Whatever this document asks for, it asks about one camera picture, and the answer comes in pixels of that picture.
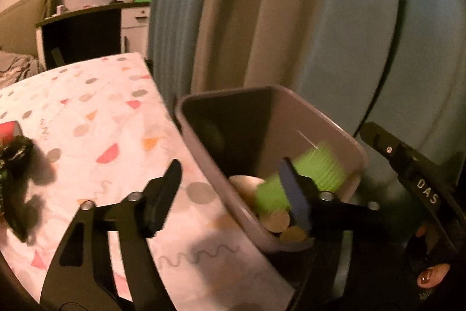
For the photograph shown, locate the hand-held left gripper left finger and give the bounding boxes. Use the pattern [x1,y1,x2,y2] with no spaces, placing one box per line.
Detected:
[39,159,183,311]

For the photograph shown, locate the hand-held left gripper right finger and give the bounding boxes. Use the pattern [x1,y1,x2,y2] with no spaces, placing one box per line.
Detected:
[280,157,382,311]

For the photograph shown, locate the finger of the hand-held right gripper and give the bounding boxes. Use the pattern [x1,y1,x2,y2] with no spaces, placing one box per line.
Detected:
[360,122,416,181]

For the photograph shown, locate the yellow paper cup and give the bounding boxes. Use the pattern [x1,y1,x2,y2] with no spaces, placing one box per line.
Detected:
[280,225,311,245]

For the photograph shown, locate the green foam net sleeve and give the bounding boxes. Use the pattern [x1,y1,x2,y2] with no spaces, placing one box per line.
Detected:
[255,141,347,217]

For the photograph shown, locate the orange printed paper cup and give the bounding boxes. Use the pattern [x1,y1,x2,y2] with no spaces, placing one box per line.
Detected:
[229,175,266,204]

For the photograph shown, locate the grey plastic waste bin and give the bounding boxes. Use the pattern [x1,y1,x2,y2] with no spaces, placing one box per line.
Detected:
[175,85,366,253]

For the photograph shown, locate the black wrapper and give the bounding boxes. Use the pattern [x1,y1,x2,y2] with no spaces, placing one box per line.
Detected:
[0,136,35,242]

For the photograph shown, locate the red plastic bag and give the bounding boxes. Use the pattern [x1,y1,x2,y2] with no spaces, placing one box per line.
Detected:
[0,121,22,145]

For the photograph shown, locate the person's right hand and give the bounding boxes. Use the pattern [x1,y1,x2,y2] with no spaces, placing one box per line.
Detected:
[415,224,453,289]

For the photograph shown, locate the patterned white tablecloth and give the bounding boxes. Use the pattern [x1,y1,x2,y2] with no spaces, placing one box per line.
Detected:
[0,54,295,311]

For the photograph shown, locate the pale grey-blue curtain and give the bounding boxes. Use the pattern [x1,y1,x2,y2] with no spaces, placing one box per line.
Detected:
[291,0,466,210]

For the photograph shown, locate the white drawer cabinet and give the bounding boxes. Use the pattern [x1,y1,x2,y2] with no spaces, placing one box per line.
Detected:
[120,7,151,55]

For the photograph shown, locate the dark desk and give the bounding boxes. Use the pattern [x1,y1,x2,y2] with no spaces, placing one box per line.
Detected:
[35,1,151,70]

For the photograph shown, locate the beige curtain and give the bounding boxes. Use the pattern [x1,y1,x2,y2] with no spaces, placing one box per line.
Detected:
[191,0,337,96]

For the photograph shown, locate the blue curtain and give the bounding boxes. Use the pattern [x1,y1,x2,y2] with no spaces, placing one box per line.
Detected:
[147,0,221,106]

